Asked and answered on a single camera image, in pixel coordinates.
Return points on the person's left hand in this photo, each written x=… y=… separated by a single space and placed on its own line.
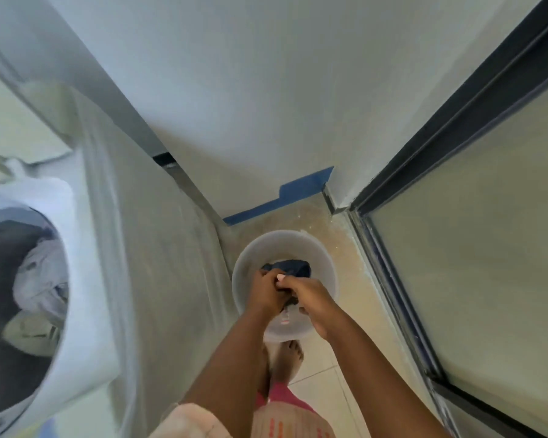
x=265 y=294

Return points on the person's right hand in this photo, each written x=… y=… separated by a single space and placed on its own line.
x=313 y=305

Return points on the dark navy garment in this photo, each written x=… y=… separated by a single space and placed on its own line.
x=297 y=268

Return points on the light beige jeans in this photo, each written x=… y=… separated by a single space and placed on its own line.
x=45 y=278

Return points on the cream washing machine lid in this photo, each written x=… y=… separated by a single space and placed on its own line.
x=9 y=123

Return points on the person's right forearm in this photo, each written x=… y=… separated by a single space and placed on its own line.
x=383 y=383

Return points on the person's left forearm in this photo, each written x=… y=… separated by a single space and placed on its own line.
x=228 y=364

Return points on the translucent plastic laundry basket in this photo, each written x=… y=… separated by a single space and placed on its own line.
x=255 y=264

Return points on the person's right foot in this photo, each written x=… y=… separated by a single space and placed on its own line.
x=287 y=360

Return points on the blue tape strip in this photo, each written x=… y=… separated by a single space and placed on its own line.
x=301 y=187

